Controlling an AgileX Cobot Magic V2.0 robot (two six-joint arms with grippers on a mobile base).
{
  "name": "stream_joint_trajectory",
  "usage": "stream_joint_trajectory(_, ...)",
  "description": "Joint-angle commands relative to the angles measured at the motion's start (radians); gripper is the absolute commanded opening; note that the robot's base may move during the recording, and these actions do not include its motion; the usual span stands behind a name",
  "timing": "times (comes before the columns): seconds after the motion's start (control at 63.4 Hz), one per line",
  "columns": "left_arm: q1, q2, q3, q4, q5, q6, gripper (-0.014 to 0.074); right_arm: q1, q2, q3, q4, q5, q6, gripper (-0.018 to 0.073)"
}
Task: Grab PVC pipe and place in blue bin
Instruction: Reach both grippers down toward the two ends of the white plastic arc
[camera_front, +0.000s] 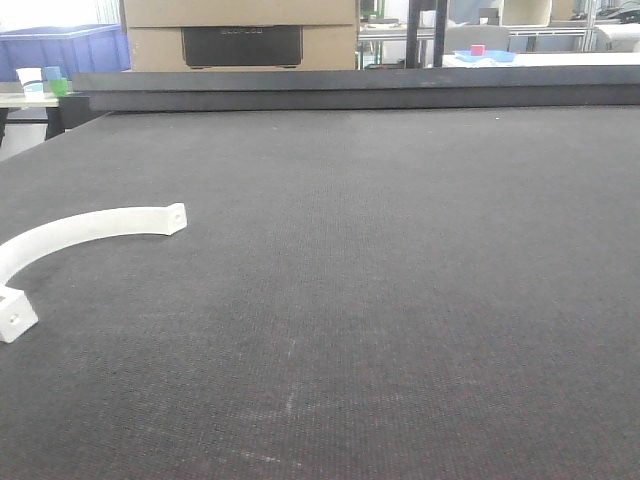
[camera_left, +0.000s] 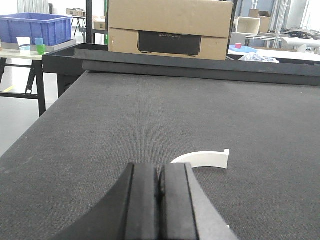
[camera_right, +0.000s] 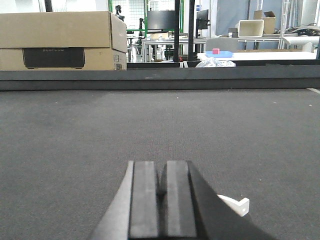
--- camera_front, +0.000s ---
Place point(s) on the large cardboard box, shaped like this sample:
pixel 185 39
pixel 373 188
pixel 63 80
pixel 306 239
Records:
pixel 175 36

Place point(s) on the red cube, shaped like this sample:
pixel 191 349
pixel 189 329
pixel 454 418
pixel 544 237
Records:
pixel 477 49

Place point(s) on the green plastic cup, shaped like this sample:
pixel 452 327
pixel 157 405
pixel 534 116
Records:
pixel 59 87

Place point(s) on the blue tray on far table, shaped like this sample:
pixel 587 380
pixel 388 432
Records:
pixel 498 56

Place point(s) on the white curved PVC pipe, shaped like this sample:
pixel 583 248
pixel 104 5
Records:
pixel 17 313

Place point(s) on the light blue cup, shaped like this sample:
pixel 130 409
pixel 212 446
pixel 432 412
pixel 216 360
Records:
pixel 52 73

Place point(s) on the blue plastic crate background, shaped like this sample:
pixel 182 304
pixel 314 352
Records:
pixel 81 48

